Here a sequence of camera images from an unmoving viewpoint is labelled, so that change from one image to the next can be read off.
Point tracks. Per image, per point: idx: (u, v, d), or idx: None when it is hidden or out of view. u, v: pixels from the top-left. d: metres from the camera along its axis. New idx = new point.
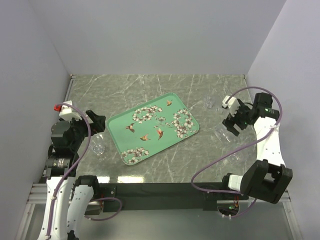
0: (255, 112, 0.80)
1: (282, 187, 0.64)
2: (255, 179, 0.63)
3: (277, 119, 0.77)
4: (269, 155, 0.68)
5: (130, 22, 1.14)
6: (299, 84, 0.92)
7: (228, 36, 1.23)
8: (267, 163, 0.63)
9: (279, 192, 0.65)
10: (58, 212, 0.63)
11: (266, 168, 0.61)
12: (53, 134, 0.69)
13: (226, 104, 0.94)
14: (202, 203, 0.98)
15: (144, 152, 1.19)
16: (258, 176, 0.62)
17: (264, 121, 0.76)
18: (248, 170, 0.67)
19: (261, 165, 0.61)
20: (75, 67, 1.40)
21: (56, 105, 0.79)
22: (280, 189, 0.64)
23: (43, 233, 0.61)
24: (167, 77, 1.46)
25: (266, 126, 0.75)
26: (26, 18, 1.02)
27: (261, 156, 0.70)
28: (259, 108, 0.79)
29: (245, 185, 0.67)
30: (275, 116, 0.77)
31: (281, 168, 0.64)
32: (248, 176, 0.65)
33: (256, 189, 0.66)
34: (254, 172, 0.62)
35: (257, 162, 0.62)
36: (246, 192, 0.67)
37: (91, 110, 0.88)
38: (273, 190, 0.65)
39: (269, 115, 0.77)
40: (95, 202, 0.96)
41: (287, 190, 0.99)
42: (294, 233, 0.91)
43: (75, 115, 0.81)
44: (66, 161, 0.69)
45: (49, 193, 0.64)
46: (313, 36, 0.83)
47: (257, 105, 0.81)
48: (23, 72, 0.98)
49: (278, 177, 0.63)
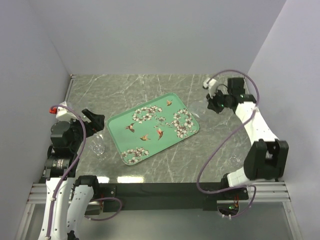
0: (232, 100, 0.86)
1: (283, 159, 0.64)
2: (258, 159, 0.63)
3: (254, 101, 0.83)
4: (261, 133, 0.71)
5: (129, 21, 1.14)
6: (298, 83, 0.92)
7: (228, 36, 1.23)
8: (263, 141, 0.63)
9: (282, 165, 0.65)
10: (58, 213, 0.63)
11: (264, 146, 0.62)
12: (53, 134, 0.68)
13: (207, 84, 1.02)
14: (202, 203, 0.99)
15: (144, 152, 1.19)
16: (261, 156, 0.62)
17: (246, 105, 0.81)
18: (248, 152, 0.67)
19: (260, 146, 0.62)
20: (74, 67, 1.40)
21: (51, 107, 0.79)
22: (282, 162, 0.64)
23: (43, 233, 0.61)
24: (167, 77, 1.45)
25: (248, 109, 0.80)
26: (27, 18, 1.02)
27: (255, 138, 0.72)
28: (235, 96, 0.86)
29: (250, 169, 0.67)
30: (251, 99, 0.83)
31: (276, 142, 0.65)
32: (251, 158, 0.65)
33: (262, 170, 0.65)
34: (256, 153, 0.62)
35: (255, 144, 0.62)
36: (252, 175, 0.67)
37: (87, 109, 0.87)
38: (276, 165, 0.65)
39: (247, 101, 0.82)
40: (95, 202, 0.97)
41: (287, 190, 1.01)
42: (294, 234, 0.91)
43: (70, 115, 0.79)
44: (65, 161, 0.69)
45: (49, 194, 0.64)
46: (313, 35, 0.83)
47: (233, 91, 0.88)
48: (23, 72, 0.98)
49: (276, 152, 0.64)
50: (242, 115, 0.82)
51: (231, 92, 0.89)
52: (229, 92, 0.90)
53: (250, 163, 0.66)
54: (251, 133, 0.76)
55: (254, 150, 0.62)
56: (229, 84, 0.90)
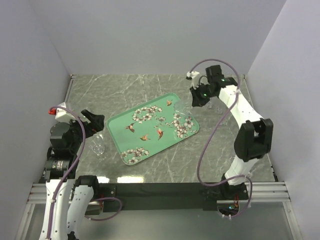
0: (214, 85, 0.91)
1: (269, 135, 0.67)
2: (248, 140, 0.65)
3: (235, 83, 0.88)
4: (247, 114, 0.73)
5: (129, 21, 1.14)
6: (298, 84, 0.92)
7: (228, 36, 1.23)
8: (250, 123, 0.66)
9: (269, 140, 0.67)
10: (58, 215, 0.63)
11: (251, 126, 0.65)
12: (53, 136, 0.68)
13: (190, 75, 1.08)
14: (202, 203, 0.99)
15: (144, 152, 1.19)
16: (250, 137, 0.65)
17: (228, 89, 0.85)
18: (238, 135, 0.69)
19: (248, 127, 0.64)
20: (74, 67, 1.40)
21: (50, 108, 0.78)
22: (269, 138, 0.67)
23: (43, 235, 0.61)
24: (167, 77, 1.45)
25: (231, 92, 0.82)
26: (27, 18, 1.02)
27: (242, 119, 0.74)
28: (217, 81, 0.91)
29: (241, 151, 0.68)
30: (232, 82, 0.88)
31: (261, 121, 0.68)
32: (241, 140, 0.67)
33: (252, 149, 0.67)
34: (245, 134, 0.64)
35: (243, 126, 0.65)
36: (245, 157, 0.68)
37: (86, 109, 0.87)
38: (264, 142, 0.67)
39: (229, 84, 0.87)
40: (95, 202, 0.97)
41: (287, 190, 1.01)
42: (294, 234, 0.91)
43: (70, 116, 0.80)
44: (65, 163, 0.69)
45: (48, 195, 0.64)
46: (313, 35, 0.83)
47: (214, 77, 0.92)
48: (23, 71, 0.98)
49: (263, 130, 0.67)
50: (226, 99, 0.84)
51: (212, 78, 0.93)
52: (209, 79, 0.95)
53: (240, 146, 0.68)
54: (237, 116, 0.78)
55: (244, 132, 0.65)
56: (208, 72, 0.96)
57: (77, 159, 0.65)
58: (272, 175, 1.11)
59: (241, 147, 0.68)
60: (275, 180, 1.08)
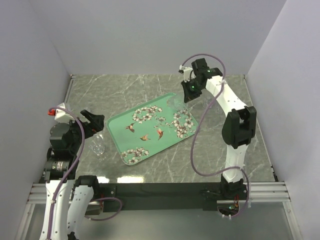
0: (201, 77, 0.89)
1: (254, 121, 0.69)
2: (235, 128, 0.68)
3: (220, 73, 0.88)
4: (233, 104, 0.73)
5: (129, 20, 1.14)
6: (298, 84, 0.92)
7: (228, 36, 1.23)
8: (235, 111, 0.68)
9: (253, 126, 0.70)
10: (58, 216, 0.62)
11: (237, 114, 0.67)
12: (53, 136, 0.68)
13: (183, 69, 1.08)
14: (202, 203, 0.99)
15: (144, 152, 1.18)
16: (236, 124, 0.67)
17: (214, 80, 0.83)
18: (224, 124, 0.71)
19: (233, 115, 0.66)
20: (75, 67, 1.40)
21: (49, 109, 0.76)
22: (253, 124, 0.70)
23: (43, 236, 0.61)
24: (167, 77, 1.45)
25: (217, 82, 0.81)
26: (27, 18, 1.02)
27: (228, 109, 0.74)
28: (202, 71, 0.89)
29: (229, 138, 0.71)
30: (218, 72, 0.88)
31: (246, 109, 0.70)
32: (228, 128, 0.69)
33: (239, 136, 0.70)
34: (231, 122, 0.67)
35: (230, 115, 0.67)
36: (233, 143, 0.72)
37: (85, 110, 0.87)
38: (249, 128, 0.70)
39: (215, 74, 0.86)
40: (95, 202, 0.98)
41: (287, 190, 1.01)
42: (294, 234, 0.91)
43: (69, 116, 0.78)
44: (65, 163, 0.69)
45: (48, 196, 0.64)
46: (313, 35, 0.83)
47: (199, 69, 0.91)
48: (23, 71, 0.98)
49: (247, 117, 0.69)
50: (212, 89, 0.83)
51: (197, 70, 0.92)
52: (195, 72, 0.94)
53: (228, 133, 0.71)
54: (223, 106, 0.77)
55: (231, 120, 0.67)
56: (193, 66, 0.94)
57: (77, 159, 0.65)
58: (272, 175, 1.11)
59: (228, 134, 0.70)
60: (275, 180, 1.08)
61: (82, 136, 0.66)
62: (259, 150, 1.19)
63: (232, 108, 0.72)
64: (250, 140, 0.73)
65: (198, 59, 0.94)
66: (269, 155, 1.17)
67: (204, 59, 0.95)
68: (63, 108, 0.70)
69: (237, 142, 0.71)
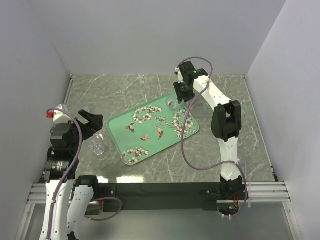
0: (188, 77, 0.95)
1: (239, 114, 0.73)
2: (221, 121, 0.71)
3: (206, 72, 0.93)
4: (217, 99, 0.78)
5: (129, 20, 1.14)
6: (298, 83, 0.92)
7: (228, 35, 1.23)
8: (221, 105, 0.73)
9: (240, 118, 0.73)
10: (58, 216, 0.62)
11: (222, 108, 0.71)
12: (53, 136, 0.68)
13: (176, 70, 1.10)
14: (202, 203, 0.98)
15: (144, 152, 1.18)
16: (223, 117, 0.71)
17: (201, 80, 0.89)
18: (212, 119, 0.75)
19: (220, 109, 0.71)
20: (75, 67, 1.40)
21: (47, 111, 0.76)
22: (239, 116, 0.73)
23: (43, 236, 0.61)
24: (167, 77, 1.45)
25: (203, 82, 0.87)
26: (27, 18, 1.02)
27: (214, 104, 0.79)
28: (189, 73, 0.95)
29: (217, 132, 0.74)
30: (203, 72, 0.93)
31: (231, 103, 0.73)
32: (216, 122, 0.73)
33: (227, 129, 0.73)
34: (218, 116, 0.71)
35: (216, 109, 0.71)
36: (222, 137, 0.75)
37: (83, 109, 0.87)
38: (235, 120, 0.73)
39: (200, 74, 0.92)
40: (95, 202, 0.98)
41: (287, 190, 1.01)
42: (294, 234, 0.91)
43: (68, 117, 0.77)
44: (65, 163, 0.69)
45: (48, 196, 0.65)
46: (313, 35, 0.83)
47: (186, 72, 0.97)
48: (23, 71, 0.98)
49: (233, 110, 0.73)
50: (199, 88, 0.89)
51: (185, 72, 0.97)
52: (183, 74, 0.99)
53: (216, 128, 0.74)
54: (211, 101, 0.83)
55: (217, 114, 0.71)
56: (181, 69, 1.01)
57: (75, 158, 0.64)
58: (272, 175, 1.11)
59: (216, 128, 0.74)
60: (275, 180, 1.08)
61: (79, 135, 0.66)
62: (259, 150, 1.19)
63: (217, 103, 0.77)
64: (238, 133, 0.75)
65: (182, 63, 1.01)
66: (269, 155, 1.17)
67: (191, 62, 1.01)
68: (61, 109, 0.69)
69: (227, 135, 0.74)
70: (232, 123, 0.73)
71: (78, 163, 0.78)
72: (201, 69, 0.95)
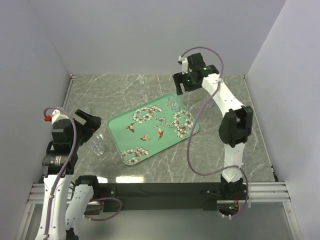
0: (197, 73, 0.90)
1: (251, 120, 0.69)
2: (231, 128, 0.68)
3: (216, 71, 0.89)
4: (229, 103, 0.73)
5: (129, 20, 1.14)
6: (298, 83, 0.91)
7: (228, 35, 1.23)
8: (232, 111, 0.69)
9: (250, 125, 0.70)
10: (56, 211, 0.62)
11: (234, 114, 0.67)
12: (54, 129, 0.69)
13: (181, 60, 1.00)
14: (202, 203, 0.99)
15: (144, 152, 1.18)
16: (233, 124, 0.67)
17: (211, 79, 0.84)
18: (221, 123, 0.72)
19: (231, 115, 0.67)
20: (75, 67, 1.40)
21: (45, 115, 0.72)
22: (250, 123, 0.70)
23: (41, 231, 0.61)
24: (167, 77, 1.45)
25: (214, 81, 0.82)
26: (27, 17, 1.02)
27: (225, 108, 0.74)
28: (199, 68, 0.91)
29: (226, 137, 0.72)
30: (214, 71, 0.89)
31: (242, 109, 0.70)
32: (225, 128, 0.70)
33: (236, 135, 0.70)
34: (228, 122, 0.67)
35: (227, 115, 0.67)
36: (230, 142, 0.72)
37: (79, 110, 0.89)
38: (246, 126, 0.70)
39: (211, 72, 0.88)
40: (95, 202, 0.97)
41: (287, 190, 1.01)
42: (294, 234, 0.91)
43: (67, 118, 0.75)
44: (63, 158, 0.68)
45: (47, 191, 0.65)
46: (313, 35, 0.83)
47: (195, 66, 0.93)
48: (23, 71, 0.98)
49: (244, 116, 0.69)
50: (209, 88, 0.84)
51: (194, 67, 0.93)
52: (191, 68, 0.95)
53: (225, 133, 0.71)
54: (220, 104, 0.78)
55: (227, 120, 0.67)
56: (189, 61, 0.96)
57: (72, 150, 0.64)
58: (272, 175, 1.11)
59: (225, 133, 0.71)
60: (275, 180, 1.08)
61: (74, 128, 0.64)
62: (259, 150, 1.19)
63: (229, 107, 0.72)
64: (247, 139, 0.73)
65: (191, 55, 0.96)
66: (269, 155, 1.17)
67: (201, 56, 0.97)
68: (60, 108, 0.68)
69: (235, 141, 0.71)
70: (241, 130, 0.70)
71: (77, 159, 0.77)
72: (211, 66, 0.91)
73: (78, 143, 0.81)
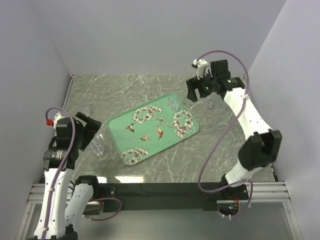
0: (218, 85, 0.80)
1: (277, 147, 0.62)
2: (254, 154, 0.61)
3: (242, 86, 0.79)
4: (254, 125, 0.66)
5: (129, 20, 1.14)
6: (298, 82, 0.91)
7: (228, 35, 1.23)
8: (258, 135, 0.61)
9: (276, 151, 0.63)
10: (57, 204, 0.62)
11: (260, 140, 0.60)
12: (58, 123, 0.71)
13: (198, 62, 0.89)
14: (202, 203, 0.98)
15: (144, 152, 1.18)
16: (257, 150, 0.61)
17: (234, 93, 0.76)
18: (243, 146, 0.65)
19: (255, 140, 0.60)
20: (75, 67, 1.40)
21: (46, 119, 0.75)
22: (276, 149, 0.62)
23: (41, 225, 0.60)
24: (167, 77, 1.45)
25: (238, 97, 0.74)
26: (27, 17, 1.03)
27: (250, 130, 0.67)
28: (222, 80, 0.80)
29: (246, 161, 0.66)
30: (239, 84, 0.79)
31: (269, 132, 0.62)
32: (247, 152, 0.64)
33: (258, 161, 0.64)
34: (252, 147, 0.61)
35: (251, 139, 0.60)
36: (250, 167, 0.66)
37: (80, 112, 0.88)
38: (271, 153, 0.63)
39: (236, 87, 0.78)
40: (95, 202, 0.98)
41: (287, 190, 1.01)
42: (294, 234, 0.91)
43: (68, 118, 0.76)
44: (64, 152, 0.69)
45: (47, 184, 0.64)
46: (313, 34, 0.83)
47: (218, 75, 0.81)
48: (23, 71, 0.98)
49: (270, 141, 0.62)
50: (232, 105, 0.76)
51: (216, 76, 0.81)
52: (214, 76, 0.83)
53: (246, 157, 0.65)
54: (244, 125, 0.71)
55: (251, 145, 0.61)
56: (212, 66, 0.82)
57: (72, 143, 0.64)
58: (272, 175, 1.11)
59: (247, 157, 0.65)
60: (275, 180, 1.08)
61: (73, 122, 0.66)
62: None
63: (254, 130, 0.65)
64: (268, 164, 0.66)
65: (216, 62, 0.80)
66: None
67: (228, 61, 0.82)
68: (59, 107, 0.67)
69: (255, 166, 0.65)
70: (265, 156, 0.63)
71: (78, 156, 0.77)
72: (236, 78, 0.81)
73: (80, 141, 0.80)
